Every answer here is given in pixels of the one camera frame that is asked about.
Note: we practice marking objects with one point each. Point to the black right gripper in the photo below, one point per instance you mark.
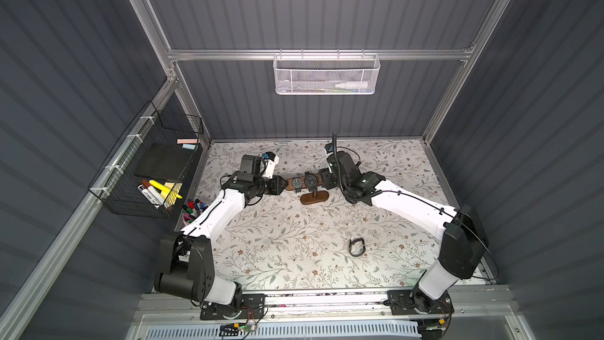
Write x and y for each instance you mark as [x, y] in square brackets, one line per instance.
[328, 178]

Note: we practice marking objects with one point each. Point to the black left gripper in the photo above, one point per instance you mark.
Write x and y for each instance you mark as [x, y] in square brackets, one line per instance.
[276, 185]

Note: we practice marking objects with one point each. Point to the black chunky wrist watch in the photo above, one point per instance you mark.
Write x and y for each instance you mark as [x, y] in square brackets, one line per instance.
[311, 182]

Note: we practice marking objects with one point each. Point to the wooden T-bar watch stand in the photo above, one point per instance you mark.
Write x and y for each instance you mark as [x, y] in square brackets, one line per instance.
[308, 198]

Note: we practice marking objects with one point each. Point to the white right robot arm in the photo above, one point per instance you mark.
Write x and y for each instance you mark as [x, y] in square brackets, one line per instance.
[460, 233]

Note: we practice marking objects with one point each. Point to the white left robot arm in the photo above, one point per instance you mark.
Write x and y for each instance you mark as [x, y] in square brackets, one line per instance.
[186, 268]

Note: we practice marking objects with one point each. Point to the black slim band watch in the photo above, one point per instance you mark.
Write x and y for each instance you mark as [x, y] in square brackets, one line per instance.
[357, 247]

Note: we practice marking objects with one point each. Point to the pink cup with markers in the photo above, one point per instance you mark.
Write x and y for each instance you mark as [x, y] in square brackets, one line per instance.
[192, 210]

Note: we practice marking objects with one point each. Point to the white tube in basket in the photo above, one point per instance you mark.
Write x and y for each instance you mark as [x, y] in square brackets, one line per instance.
[352, 86]

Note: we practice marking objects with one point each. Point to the yellow highlighter marker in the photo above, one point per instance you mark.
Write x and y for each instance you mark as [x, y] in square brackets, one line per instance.
[168, 190]

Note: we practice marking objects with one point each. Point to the black notebook in basket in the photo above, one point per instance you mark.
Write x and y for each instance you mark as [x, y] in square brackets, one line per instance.
[163, 162]

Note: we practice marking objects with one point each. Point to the white marker in basket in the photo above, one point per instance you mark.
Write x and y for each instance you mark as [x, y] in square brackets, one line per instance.
[146, 193]

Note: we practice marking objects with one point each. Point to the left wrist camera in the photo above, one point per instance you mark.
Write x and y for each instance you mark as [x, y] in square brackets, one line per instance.
[270, 160]

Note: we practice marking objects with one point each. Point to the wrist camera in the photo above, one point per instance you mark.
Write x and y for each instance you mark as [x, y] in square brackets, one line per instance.
[329, 154]
[270, 160]

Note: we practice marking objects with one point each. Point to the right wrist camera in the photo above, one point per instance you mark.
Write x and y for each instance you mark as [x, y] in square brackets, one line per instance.
[329, 154]

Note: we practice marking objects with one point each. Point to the white wire mesh basket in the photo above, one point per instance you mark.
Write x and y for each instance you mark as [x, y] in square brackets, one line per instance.
[317, 74]

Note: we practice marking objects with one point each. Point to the black wire wall basket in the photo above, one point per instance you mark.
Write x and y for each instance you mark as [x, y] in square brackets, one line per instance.
[115, 184]

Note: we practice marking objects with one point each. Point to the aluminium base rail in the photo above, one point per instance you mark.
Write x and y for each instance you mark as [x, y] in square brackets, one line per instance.
[323, 304]

